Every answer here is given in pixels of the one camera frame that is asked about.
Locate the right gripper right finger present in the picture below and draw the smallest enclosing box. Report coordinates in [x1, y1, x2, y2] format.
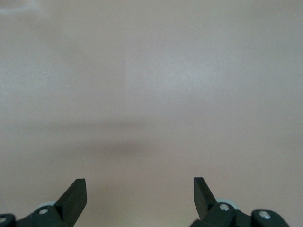
[190, 177, 291, 227]

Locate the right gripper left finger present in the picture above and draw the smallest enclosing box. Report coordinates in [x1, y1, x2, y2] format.
[0, 178, 88, 227]

